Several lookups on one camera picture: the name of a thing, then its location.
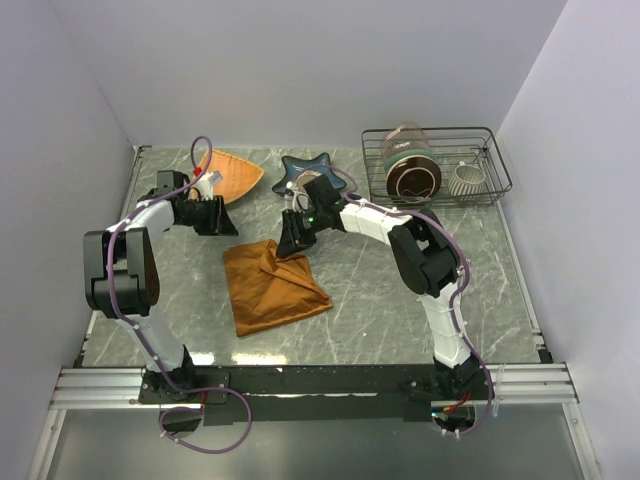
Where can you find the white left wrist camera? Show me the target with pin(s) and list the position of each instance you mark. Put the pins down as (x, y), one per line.
(205, 187)

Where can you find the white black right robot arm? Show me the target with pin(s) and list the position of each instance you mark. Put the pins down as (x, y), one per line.
(428, 261)

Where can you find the stacked ceramic plates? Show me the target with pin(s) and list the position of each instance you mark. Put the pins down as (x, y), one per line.
(412, 175)

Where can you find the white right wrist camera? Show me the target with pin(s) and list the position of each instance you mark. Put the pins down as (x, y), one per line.
(297, 197)

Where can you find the striped ceramic mug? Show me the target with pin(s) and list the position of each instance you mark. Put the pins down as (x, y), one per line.
(466, 180)

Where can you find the clear glass jar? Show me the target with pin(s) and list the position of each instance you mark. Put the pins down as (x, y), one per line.
(405, 137)

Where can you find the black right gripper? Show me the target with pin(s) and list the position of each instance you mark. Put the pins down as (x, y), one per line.
(288, 244)

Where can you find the orange cloth napkin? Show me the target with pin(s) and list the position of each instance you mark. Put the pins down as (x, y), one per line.
(268, 292)

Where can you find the orange woven triangular tray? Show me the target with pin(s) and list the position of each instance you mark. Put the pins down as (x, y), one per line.
(239, 175)

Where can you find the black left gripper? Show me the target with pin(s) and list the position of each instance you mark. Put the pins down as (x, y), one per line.
(219, 223)

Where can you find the aluminium frame rail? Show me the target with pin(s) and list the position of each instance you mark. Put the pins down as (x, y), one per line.
(119, 388)

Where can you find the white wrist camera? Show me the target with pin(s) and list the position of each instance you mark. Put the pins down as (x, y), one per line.
(297, 197)
(205, 187)

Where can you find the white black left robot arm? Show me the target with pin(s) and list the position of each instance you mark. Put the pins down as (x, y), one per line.
(121, 279)

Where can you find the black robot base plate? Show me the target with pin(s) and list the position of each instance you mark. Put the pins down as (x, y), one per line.
(231, 394)

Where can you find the blue star-shaped dish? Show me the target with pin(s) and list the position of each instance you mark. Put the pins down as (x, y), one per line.
(294, 167)

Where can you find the black wire dish rack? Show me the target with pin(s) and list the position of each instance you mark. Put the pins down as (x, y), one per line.
(450, 145)

